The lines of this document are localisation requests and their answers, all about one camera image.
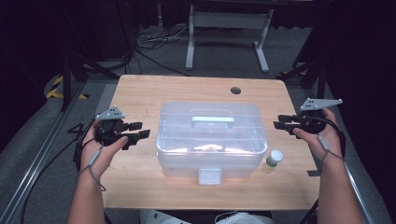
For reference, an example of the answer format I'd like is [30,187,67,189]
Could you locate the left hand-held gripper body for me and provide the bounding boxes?
[93,105,131,147]

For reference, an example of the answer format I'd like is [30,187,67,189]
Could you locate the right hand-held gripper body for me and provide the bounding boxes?
[292,98,344,135]

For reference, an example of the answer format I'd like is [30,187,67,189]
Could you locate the clear plastic storage box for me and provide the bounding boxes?
[156,101,269,187]

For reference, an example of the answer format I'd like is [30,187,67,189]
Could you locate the person's right hand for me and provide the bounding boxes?
[292,107,344,166]

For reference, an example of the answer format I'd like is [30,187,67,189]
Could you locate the person's left hand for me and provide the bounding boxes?
[79,119,129,185]

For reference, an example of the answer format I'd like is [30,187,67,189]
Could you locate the black floor tape mark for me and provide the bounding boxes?
[67,123,87,138]

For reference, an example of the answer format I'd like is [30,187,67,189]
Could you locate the black metal stand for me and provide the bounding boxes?
[60,52,120,112]
[276,59,328,101]

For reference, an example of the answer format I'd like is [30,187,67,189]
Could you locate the yellow black hazard tape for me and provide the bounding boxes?
[46,75,90,101]

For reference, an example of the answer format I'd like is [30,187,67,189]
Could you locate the person's white clothing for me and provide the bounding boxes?
[139,208,276,224]

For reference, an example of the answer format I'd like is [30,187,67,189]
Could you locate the right grey wrist strap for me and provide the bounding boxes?
[317,134,346,165]

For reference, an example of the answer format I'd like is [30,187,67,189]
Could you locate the grey wrist strap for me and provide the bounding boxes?
[317,134,346,165]
[76,146,107,192]

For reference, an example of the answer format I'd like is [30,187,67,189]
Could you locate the right hand-held gripper black cable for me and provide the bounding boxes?
[306,115,347,161]

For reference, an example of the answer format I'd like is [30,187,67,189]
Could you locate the hand-held gripper black cable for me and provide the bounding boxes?
[20,119,98,224]
[306,115,347,161]

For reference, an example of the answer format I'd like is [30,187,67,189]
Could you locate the left grey wrist strap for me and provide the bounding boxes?
[76,146,107,192]

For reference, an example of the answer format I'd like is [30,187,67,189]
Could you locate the left hand-held gripper black cable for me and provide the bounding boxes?
[20,119,98,224]

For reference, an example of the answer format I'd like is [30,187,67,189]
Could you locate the aluminium floor rail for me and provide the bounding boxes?
[323,83,376,224]
[0,82,87,224]

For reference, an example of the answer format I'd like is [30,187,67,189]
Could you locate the tangle of floor cables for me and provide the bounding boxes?
[124,24,244,77]

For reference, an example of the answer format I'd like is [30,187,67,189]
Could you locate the grey metal desk frame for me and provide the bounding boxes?
[185,4,275,74]

